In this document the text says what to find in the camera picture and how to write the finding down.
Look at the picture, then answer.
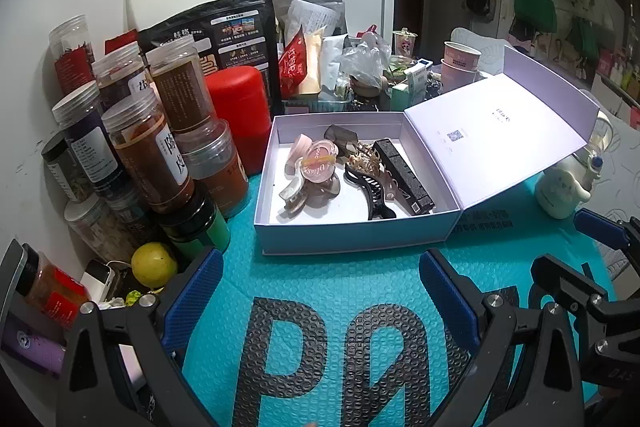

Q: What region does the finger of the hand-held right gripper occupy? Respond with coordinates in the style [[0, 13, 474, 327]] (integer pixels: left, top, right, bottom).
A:
[[531, 254, 614, 323], [574, 208, 640, 254]]

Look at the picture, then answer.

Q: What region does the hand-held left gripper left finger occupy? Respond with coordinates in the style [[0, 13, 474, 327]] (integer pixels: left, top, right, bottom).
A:
[[55, 247, 225, 427]]

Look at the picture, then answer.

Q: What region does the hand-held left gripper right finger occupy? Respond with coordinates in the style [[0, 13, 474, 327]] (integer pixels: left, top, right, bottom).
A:
[[419, 248, 586, 427]]

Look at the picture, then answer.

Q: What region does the purple gift box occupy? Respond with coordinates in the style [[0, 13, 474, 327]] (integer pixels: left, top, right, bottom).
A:
[[254, 46, 601, 257]]

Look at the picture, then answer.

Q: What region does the black banana hair clip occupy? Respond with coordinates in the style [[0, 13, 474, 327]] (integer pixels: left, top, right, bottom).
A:
[[344, 163, 399, 222]]

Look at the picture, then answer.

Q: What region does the long black printed box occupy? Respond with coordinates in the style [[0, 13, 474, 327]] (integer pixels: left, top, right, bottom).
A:
[[372, 139, 436, 216]]

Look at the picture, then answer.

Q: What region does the white pearly claw clip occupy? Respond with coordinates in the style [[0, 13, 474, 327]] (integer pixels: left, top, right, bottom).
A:
[[279, 174, 314, 214]]

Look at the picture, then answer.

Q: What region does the gold pearl claw clip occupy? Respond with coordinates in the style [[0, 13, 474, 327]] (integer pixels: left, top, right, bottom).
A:
[[345, 143, 387, 178]]

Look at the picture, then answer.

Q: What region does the pink round compact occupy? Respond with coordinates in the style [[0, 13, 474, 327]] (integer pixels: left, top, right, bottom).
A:
[[285, 133, 317, 178]]

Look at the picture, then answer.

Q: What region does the clear round compact lid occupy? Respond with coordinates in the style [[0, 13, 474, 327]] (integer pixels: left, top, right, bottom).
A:
[[300, 142, 345, 199]]

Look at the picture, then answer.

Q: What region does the dark translucent claw clip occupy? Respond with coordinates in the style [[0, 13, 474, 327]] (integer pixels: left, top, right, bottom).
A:
[[324, 125, 360, 157]]

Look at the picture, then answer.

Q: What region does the cream cartoon water bottle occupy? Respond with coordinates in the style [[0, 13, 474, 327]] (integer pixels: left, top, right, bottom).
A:
[[534, 114, 614, 221]]

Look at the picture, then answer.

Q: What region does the yellow-green lemon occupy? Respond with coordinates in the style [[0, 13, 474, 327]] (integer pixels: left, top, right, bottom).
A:
[[131, 242, 179, 289]]

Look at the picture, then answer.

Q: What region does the green jar with black lid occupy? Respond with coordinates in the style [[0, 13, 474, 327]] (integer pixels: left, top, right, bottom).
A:
[[160, 197, 231, 259]]

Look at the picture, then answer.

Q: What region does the white power bank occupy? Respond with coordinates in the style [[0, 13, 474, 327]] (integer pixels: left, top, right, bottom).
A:
[[79, 259, 120, 304]]

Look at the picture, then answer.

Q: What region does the teal bubble mailer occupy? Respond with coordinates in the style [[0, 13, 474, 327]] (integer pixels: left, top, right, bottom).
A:
[[180, 172, 621, 427]]

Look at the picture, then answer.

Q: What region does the red label spice bottle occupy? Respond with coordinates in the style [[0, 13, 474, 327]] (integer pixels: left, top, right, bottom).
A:
[[17, 247, 91, 331]]

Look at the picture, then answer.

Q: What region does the group of clear spice jars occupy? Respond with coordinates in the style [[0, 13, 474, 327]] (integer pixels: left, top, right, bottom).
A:
[[41, 14, 251, 266]]

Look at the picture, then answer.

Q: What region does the purple tube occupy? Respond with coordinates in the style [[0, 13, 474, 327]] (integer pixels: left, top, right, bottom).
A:
[[0, 314, 69, 376]]

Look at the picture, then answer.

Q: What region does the green tote bag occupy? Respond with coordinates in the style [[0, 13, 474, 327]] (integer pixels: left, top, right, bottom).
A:
[[510, 0, 559, 34], [570, 17, 600, 64]]

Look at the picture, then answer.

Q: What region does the red canister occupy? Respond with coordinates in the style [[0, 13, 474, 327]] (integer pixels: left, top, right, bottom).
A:
[[205, 67, 274, 176]]

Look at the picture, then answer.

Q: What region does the pink paper cup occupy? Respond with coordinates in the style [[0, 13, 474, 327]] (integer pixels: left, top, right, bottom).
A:
[[440, 59, 479, 96], [442, 42, 482, 73]]

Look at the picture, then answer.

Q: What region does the green and white carton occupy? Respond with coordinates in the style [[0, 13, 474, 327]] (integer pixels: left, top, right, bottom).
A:
[[390, 59, 434, 112]]

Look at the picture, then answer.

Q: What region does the clear plastic bag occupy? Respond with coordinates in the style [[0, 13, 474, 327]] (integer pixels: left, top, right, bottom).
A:
[[340, 42, 392, 90]]

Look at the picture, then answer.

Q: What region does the red snack packet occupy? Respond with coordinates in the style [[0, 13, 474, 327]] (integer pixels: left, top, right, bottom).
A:
[[279, 27, 306, 98]]

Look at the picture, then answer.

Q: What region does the pink glass jar with lid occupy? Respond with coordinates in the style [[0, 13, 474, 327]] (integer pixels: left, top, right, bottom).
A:
[[392, 28, 419, 58]]

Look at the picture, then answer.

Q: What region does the beige packet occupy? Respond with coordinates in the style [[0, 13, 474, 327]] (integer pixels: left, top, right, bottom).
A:
[[297, 32, 326, 98]]

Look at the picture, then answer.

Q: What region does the black foil pouch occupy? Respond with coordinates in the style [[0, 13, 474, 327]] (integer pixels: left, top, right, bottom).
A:
[[137, 0, 281, 118]]

